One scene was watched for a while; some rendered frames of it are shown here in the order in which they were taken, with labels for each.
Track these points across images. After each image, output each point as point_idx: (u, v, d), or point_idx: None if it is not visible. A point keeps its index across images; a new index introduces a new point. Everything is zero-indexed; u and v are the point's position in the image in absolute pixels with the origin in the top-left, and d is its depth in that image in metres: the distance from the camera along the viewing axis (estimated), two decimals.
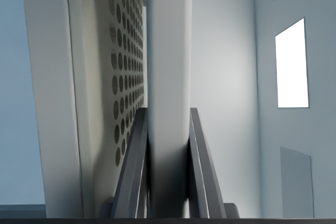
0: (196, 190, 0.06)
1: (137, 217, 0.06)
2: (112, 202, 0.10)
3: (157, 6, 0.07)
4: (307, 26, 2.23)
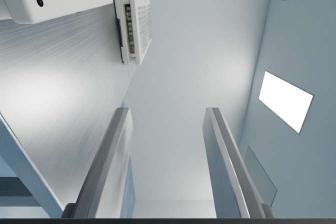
0: (231, 190, 0.06)
1: (98, 217, 0.06)
2: None
3: None
4: None
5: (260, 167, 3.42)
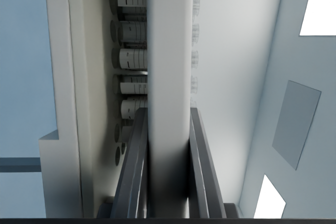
0: (196, 190, 0.06)
1: (137, 217, 0.06)
2: None
3: None
4: None
5: None
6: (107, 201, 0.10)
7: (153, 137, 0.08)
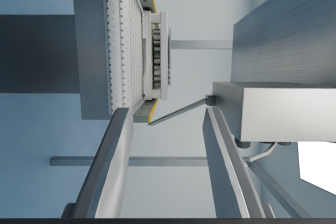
0: (231, 190, 0.06)
1: (98, 217, 0.06)
2: None
3: None
4: None
5: None
6: (152, 89, 0.51)
7: (161, 74, 0.49)
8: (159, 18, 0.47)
